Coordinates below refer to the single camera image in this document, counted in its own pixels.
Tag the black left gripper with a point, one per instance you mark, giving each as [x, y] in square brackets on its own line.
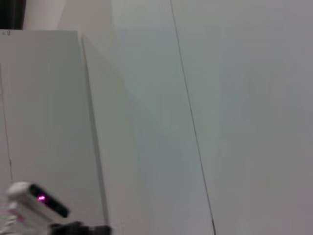
[78, 229]

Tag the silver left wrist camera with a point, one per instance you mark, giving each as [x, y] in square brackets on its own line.
[36, 203]

